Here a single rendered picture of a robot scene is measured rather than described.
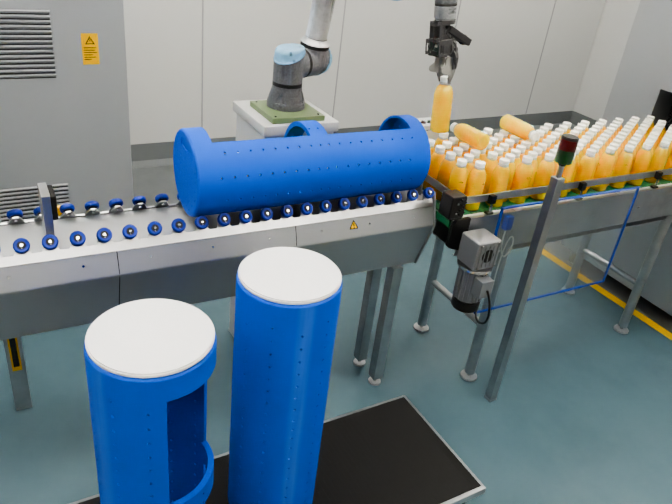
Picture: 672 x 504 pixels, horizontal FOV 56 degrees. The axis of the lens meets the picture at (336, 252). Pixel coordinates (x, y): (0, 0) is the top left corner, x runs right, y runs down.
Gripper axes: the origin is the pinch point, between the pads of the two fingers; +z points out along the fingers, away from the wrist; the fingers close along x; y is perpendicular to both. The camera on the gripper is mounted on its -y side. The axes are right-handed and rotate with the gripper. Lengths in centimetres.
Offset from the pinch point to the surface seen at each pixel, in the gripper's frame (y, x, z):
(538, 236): -29, 26, 60
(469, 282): -1, 19, 75
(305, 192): 57, -4, 31
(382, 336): 17, -11, 110
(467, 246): -1, 16, 60
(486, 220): -16, 11, 55
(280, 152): 64, -6, 16
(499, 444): -6, 39, 146
